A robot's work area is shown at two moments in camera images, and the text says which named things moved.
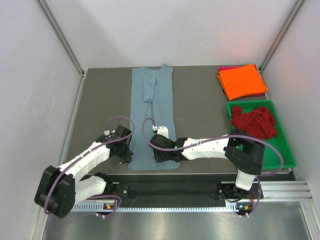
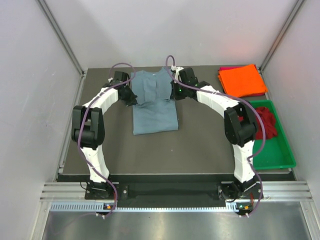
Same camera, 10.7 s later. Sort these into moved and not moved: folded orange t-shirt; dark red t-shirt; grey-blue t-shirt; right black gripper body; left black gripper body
Moved: left black gripper body; right black gripper body; grey-blue t-shirt
Not moved: dark red t-shirt; folded orange t-shirt
